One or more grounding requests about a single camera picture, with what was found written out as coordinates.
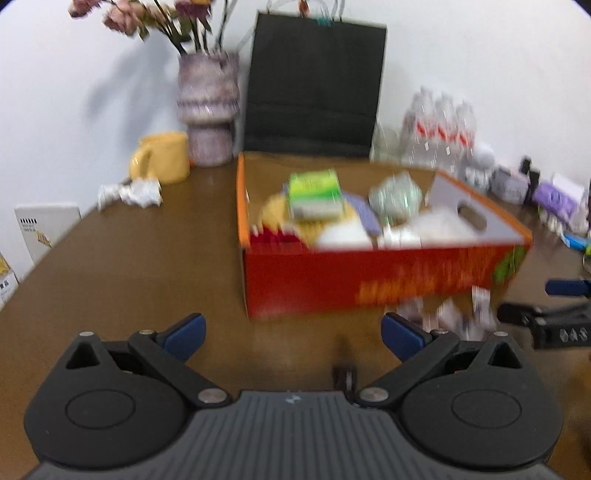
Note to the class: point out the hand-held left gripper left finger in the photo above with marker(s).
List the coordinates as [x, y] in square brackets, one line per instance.
[185, 337]

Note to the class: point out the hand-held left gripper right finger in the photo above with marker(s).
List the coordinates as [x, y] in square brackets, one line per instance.
[401, 339]

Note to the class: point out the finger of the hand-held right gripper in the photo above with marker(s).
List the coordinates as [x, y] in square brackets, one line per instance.
[568, 287]
[513, 314]

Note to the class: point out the blue silver snack packet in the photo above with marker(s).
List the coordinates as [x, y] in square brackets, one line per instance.
[450, 316]

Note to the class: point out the red orange cardboard box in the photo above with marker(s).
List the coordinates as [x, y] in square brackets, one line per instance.
[323, 286]

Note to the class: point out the red fabric rose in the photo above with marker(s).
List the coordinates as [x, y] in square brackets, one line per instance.
[274, 240]

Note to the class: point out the iridescent plastic ball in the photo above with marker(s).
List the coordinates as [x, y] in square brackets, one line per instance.
[396, 196]

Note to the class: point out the green paper box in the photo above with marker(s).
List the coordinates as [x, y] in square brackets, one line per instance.
[314, 191]

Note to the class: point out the blue white tube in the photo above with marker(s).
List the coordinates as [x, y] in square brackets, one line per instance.
[575, 240]

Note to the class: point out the small white bottles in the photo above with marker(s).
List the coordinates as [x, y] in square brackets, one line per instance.
[554, 220]

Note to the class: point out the purple tissue pack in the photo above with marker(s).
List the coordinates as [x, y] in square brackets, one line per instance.
[554, 199]

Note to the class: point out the white folded paper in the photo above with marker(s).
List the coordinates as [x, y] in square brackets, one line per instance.
[570, 184]

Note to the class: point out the white pink tissue pack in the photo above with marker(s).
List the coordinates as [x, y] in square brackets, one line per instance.
[508, 184]

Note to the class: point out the small black box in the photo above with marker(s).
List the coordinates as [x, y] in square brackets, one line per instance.
[528, 170]

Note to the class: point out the white robot figurine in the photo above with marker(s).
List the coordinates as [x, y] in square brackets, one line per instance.
[482, 164]

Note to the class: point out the crumpled white paper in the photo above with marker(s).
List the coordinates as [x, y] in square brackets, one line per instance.
[134, 194]

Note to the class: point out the white box on floor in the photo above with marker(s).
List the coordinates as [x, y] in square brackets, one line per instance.
[46, 230]

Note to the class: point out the yellow mug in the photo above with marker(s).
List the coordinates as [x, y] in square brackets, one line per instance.
[164, 157]

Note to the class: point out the white yellow printed carton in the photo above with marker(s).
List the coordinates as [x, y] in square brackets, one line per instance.
[7, 277]

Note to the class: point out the purple speckled vase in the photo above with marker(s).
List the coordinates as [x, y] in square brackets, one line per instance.
[207, 106]

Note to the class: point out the black paper bag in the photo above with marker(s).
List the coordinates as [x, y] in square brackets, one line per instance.
[314, 87]

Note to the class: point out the dried pink rose bouquet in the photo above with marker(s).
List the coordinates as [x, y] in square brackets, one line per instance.
[152, 18]

